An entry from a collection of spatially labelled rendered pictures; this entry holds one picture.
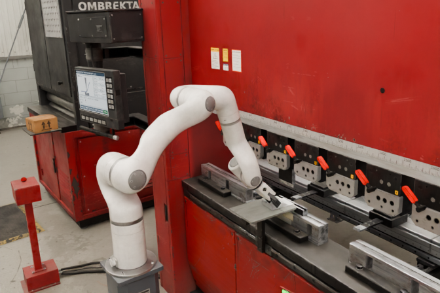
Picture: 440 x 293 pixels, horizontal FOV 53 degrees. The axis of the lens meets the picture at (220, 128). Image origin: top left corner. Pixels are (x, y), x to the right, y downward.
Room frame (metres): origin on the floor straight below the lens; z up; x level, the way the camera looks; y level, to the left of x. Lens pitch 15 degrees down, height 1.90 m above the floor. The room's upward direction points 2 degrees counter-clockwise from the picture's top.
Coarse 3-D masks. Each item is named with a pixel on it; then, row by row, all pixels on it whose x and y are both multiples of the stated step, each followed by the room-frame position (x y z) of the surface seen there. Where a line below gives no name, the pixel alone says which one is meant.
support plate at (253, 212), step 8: (256, 200) 2.00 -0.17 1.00; (264, 200) 2.00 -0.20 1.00; (272, 200) 1.99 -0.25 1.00; (232, 208) 1.92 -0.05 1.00; (240, 208) 1.92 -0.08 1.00; (248, 208) 1.91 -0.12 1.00; (256, 208) 1.91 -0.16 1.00; (264, 208) 1.91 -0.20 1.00; (280, 208) 1.90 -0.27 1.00; (288, 208) 1.90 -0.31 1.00; (296, 208) 1.90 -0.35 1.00; (240, 216) 1.84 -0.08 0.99; (248, 216) 1.82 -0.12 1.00; (256, 216) 1.82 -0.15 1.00; (264, 216) 1.82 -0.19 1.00; (272, 216) 1.83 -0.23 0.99
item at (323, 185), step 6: (312, 186) 2.10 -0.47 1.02; (318, 186) 2.08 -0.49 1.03; (324, 186) 2.06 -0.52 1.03; (306, 192) 2.06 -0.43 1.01; (312, 192) 2.06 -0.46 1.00; (318, 192) 2.06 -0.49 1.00; (324, 192) 2.03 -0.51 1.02; (330, 192) 2.05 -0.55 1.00; (336, 192) 2.08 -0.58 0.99; (294, 198) 2.00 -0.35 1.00; (300, 198) 2.00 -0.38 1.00
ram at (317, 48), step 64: (192, 0) 2.64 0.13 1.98; (256, 0) 2.12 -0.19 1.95; (320, 0) 1.77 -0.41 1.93; (384, 0) 1.51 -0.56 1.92; (192, 64) 2.67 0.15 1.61; (256, 64) 2.12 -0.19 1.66; (320, 64) 1.76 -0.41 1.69; (384, 64) 1.50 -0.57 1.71; (320, 128) 1.75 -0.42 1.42; (384, 128) 1.49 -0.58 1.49
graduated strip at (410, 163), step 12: (264, 120) 2.07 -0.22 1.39; (300, 132) 1.85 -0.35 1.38; (312, 132) 1.79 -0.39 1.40; (336, 144) 1.67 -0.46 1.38; (348, 144) 1.62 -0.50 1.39; (372, 156) 1.52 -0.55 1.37; (384, 156) 1.48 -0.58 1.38; (396, 156) 1.44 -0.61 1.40; (420, 168) 1.36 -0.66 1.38; (432, 168) 1.32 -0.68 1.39
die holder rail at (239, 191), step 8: (208, 168) 2.58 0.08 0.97; (216, 168) 2.57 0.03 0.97; (208, 176) 2.59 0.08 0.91; (216, 176) 2.50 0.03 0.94; (224, 176) 2.43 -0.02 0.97; (232, 176) 2.42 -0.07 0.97; (224, 184) 2.43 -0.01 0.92; (232, 184) 2.35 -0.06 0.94; (240, 184) 2.29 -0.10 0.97; (232, 192) 2.36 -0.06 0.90; (240, 192) 2.29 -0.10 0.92; (248, 192) 2.26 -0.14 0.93; (240, 200) 2.28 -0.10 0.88; (248, 200) 2.26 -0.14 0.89
